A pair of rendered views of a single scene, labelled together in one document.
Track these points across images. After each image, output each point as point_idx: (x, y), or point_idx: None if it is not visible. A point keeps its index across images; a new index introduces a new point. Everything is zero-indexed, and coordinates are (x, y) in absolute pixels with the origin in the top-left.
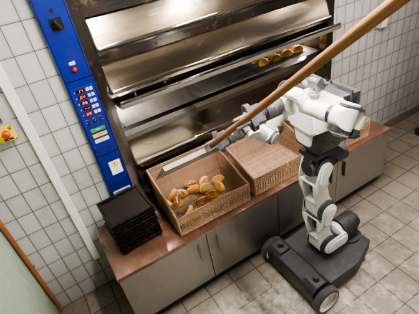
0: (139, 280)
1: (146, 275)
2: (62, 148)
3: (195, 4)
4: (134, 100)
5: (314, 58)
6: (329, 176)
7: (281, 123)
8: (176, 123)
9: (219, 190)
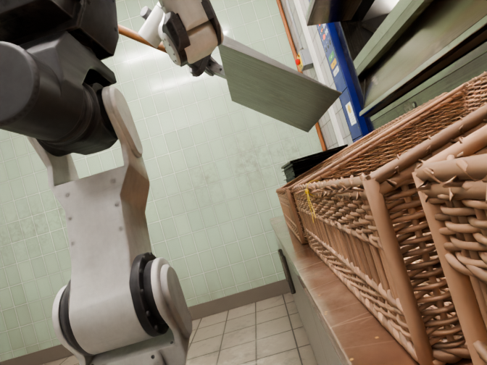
0: (276, 239)
1: (276, 238)
2: (329, 80)
3: None
4: (309, 9)
5: None
6: (38, 154)
7: (160, 4)
8: (403, 43)
9: None
